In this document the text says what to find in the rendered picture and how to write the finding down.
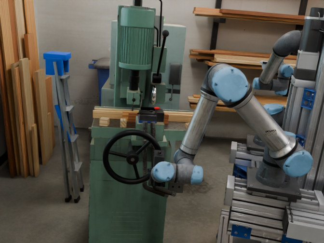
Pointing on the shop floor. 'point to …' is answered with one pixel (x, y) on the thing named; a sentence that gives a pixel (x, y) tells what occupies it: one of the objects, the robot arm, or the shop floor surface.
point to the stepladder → (57, 59)
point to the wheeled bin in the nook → (103, 69)
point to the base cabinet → (123, 207)
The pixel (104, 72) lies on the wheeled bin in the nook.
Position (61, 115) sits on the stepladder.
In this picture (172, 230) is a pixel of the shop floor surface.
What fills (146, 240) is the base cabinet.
